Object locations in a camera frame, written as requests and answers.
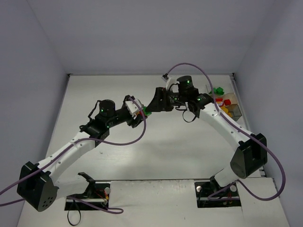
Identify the green square lego brick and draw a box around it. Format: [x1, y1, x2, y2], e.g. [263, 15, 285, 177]
[216, 87, 224, 96]

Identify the yellow round printed lego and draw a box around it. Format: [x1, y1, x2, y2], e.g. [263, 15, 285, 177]
[220, 106, 229, 114]

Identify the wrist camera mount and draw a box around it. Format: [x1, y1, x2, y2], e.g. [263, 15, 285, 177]
[162, 73, 178, 90]
[125, 99, 143, 118]

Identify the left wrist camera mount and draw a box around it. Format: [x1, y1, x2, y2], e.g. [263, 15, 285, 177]
[125, 99, 143, 118]

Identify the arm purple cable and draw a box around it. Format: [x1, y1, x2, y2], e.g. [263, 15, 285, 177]
[162, 62, 286, 201]
[0, 96, 147, 215]

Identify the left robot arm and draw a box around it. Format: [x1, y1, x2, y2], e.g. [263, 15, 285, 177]
[17, 95, 146, 212]

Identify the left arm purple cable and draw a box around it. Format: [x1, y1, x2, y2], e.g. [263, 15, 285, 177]
[0, 96, 147, 215]

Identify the green arch lego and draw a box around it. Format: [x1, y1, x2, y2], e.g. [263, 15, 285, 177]
[143, 106, 152, 118]

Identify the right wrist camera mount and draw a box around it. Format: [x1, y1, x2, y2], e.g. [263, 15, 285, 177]
[162, 73, 178, 90]

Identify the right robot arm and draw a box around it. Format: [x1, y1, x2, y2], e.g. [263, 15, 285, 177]
[146, 75, 267, 188]

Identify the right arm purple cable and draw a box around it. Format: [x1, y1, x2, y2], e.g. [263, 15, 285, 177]
[162, 62, 286, 201]

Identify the small red lego piece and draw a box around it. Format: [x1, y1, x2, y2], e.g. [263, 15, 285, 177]
[223, 99, 232, 106]

